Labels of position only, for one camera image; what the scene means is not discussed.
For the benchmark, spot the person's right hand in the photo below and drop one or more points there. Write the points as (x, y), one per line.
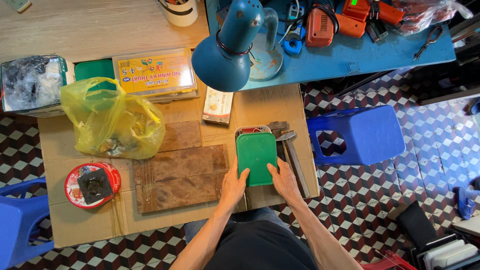
(287, 185)

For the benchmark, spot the small printed carton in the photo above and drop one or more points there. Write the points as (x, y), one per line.
(218, 107)

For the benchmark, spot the green lidded plastic container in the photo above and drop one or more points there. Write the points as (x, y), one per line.
(93, 69)

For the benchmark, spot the red plastic stool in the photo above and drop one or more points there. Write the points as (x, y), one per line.
(388, 262)

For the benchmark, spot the yellow plastic bag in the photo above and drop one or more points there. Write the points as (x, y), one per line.
(112, 120)

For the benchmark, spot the dark metal block tool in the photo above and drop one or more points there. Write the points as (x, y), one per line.
(278, 125)

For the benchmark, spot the blue metal table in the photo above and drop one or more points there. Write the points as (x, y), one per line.
(356, 56)

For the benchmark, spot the blue desk lamp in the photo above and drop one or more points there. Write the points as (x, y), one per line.
(232, 45)

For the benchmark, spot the stack of white trays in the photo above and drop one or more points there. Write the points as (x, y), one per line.
(450, 255)

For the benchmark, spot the person's left hand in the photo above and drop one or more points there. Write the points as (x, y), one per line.
(231, 187)

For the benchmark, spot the blue plastic stool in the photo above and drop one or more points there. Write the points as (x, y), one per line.
(18, 225)
(367, 135)

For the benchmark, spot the red round tin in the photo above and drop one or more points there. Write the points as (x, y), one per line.
(73, 187)

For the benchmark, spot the brown cardboard sheet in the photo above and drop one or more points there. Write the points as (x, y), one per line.
(86, 225)

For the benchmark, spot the small brown wooden board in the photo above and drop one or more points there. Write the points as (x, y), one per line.
(180, 135)

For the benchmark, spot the white cup with tools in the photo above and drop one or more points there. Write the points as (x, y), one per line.
(182, 15)

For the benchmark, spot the carton of crumpled plastic bags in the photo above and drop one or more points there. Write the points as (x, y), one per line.
(32, 84)

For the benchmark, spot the green plastic box lid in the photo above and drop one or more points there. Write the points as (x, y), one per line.
(256, 157)

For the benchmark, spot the black square pad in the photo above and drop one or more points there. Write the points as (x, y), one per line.
(95, 186)

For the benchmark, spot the yellow model kit box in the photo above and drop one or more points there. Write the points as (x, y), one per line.
(155, 73)

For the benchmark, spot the dark wooden shelf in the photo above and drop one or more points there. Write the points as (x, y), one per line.
(461, 63)

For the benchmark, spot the grey remote control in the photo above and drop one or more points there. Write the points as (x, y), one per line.
(18, 4)

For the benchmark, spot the clear plastic bag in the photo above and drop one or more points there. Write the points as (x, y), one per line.
(423, 15)

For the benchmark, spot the black padded case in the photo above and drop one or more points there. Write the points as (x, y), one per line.
(416, 225)

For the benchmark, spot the metal pliers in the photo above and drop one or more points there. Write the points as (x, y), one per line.
(427, 42)

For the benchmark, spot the clear plastic box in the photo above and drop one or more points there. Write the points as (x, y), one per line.
(253, 129)

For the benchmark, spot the person's black shirt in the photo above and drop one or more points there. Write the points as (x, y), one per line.
(260, 247)

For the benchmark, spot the orange power drill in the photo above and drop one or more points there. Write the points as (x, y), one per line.
(322, 28)

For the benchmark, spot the long brown wooden board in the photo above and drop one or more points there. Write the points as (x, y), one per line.
(180, 164)
(176, 193)

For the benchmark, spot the blue clamp meter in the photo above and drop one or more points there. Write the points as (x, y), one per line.
(294, 41)

